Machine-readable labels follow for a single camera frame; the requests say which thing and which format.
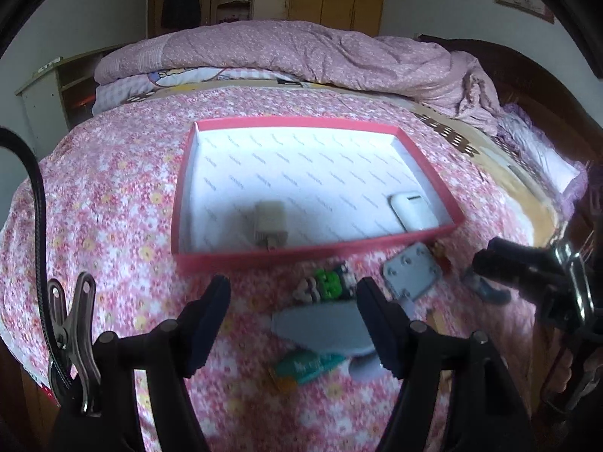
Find white bedside shelf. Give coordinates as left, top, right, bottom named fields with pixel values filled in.
left=14, top=45, right=121, bottom=158

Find white earbuds case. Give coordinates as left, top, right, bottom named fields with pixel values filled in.
left=389, top=192, right=439, bottom=233

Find black cable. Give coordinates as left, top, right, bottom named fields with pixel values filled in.
left=0, top=127, right=77, bottom=392

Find dark wooden headboard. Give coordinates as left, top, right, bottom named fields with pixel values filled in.
left=418, top=32, right=603, bottom=171

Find small red figurine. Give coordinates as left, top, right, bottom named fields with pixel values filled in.
left=429, top=241, right=452, bottom=275

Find red shallow cardboard box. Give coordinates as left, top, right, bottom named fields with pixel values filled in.
left=171, top=116, right=465, bottom=273

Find wooden Chinese chess piece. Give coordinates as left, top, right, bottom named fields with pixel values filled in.
left=425, top=308, right=448, bottom=335

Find metal spring clamp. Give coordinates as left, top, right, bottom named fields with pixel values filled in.
left=47, top=272, right=101, bottom=415

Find green and white toy figure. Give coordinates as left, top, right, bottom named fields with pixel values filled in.
left=292, top=263, right=357, bottom=304

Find pink floral bedsheet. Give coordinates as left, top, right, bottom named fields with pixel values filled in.
left=0, top=85, right=566, bottom=452

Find purple curved plastic track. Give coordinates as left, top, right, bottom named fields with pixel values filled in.
left=349, top=297, right=415, bottom=383

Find white USB charger cube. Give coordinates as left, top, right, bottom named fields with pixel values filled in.
left=254, top=201, right=288, bottom=250

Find grey studded building plate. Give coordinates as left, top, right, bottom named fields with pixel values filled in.
left=382, top=242, right=442, bottom=302

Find mauve quilted duvet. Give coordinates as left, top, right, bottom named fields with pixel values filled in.
left=93, top=20, right=504, bottom=135

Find green battery-shaped tube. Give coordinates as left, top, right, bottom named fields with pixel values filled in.
left=269, top=349, right=346, bottom=393

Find white lilac pillow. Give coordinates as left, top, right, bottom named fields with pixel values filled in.
left=498, top=103, right=588, bottom=202

